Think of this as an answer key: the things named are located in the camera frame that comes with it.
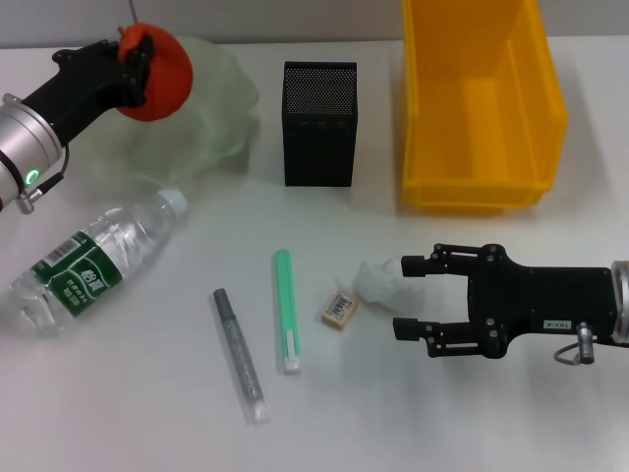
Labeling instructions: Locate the white paper ball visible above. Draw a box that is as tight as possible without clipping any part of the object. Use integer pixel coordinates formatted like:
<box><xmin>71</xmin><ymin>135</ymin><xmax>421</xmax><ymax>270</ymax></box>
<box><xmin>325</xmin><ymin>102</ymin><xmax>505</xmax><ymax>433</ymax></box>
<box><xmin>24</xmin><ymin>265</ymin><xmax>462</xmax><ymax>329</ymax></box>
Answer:
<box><xmin>335</xmin><ymin>254</ymin><xmax>429</xmax><ymax>314</ymax></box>

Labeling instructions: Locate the pale green wavy glass plate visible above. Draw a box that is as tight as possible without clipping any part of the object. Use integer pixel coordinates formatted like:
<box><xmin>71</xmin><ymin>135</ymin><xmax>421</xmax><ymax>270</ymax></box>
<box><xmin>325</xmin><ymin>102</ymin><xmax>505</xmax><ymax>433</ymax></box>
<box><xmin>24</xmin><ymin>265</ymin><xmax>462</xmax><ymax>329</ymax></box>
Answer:
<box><xmin>58</xmin><ymin>32</ymin><xmax>261</xmax><ymax>191</ymax></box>

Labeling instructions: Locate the yellow plastic bin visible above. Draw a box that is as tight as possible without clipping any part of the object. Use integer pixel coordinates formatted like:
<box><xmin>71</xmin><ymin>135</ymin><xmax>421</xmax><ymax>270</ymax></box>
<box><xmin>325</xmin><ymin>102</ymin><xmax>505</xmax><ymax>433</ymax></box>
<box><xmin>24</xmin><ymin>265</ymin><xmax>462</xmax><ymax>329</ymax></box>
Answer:
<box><xmin>400</xmin><ymin>0</ymin><xmax>570</xmax><ymax>217</ymax></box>

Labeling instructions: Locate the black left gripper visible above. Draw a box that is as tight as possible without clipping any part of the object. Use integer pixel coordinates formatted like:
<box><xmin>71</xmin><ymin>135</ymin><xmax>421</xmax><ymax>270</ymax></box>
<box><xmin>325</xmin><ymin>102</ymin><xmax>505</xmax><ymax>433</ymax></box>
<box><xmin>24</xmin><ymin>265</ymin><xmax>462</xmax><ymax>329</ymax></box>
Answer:
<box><xmin>21</xmin><ymin>34</ymin><xmax>156</xmax><ymax>147</ymax></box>

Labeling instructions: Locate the grey marker pen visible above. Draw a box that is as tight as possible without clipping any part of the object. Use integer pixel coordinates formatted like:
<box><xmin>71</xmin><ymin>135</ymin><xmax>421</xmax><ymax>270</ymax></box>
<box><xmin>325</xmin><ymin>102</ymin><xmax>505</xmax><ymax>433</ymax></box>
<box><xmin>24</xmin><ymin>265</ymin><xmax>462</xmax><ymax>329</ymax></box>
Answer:
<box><xmin>211</xmin><ymin>288</ymin><xmax>271</xmax><ymax>427</ymax></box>

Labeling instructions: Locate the black mesh pen holder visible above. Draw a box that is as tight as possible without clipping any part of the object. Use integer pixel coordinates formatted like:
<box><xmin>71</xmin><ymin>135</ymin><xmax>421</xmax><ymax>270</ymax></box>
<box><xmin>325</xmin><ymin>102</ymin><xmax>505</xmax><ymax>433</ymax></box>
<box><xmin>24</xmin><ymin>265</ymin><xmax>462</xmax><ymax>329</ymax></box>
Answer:
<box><xmin>281</xmin><ymin>61</ymin><xmax>361</xmax><ymax>188</ymax></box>

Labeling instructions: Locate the green pen with white cap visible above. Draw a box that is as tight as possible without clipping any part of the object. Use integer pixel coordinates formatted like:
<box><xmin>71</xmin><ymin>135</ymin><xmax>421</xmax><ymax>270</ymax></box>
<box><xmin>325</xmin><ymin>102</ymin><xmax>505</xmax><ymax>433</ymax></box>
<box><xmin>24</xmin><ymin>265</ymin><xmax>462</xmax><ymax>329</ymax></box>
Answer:
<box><xmin>272</xmin><ymin>249</ymin><xmax>304</xmax><ymax>376</ymax></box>

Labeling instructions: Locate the right gripper cable with plug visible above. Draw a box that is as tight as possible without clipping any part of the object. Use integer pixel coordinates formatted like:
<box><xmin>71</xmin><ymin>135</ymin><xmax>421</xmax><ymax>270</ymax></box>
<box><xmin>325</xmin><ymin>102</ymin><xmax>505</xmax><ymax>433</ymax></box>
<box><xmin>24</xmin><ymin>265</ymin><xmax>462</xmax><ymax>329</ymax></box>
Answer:
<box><xmin>552</xmin><ymin>322</ymin><xmax>600</xmax><ymax>368</ymax></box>

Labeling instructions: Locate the clear green-label water bottle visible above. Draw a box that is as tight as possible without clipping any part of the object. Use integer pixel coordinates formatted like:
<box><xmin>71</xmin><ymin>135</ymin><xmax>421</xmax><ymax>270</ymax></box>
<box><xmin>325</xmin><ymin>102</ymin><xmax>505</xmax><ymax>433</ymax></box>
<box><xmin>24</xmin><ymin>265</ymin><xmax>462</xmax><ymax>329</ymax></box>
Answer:
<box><xmin>0</xmin><ymin>189</ymin><xmax>190</xmax><ymax>338</ymax></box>

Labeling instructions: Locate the red-orange knitted orange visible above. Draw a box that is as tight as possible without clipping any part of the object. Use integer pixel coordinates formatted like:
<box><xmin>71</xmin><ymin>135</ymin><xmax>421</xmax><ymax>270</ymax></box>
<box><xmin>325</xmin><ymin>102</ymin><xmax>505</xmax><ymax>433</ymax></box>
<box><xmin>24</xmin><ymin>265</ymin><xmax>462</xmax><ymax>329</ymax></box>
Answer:
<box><xmin>116</xmin><ymin>22</ymin><xmax>195</xmax><ymax>123</ymax></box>

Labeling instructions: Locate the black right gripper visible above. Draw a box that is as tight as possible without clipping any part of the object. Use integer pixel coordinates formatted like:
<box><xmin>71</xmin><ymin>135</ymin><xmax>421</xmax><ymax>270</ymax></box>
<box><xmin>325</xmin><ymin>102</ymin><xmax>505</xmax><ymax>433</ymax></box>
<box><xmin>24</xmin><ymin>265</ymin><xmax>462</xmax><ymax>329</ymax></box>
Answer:
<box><xmin>391</xmin><ymin>242</ymin><xmax>615</xmax><ymax>360</ymax></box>

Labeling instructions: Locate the beige eraser with barcode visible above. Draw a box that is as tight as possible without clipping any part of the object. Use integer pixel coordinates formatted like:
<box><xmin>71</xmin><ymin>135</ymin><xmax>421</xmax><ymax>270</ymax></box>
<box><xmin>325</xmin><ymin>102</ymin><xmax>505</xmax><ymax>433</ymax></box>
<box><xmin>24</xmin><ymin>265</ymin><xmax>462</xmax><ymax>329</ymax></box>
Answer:
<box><xmin>319</xmin><ymin>289</ymin><xmax>360</xmax><ymax>333</ymax></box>

